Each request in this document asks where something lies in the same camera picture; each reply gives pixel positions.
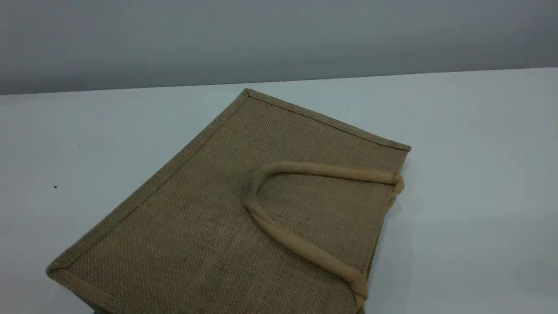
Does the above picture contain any brown jute bag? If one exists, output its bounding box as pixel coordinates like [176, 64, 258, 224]
[46, 88, 412, 314]

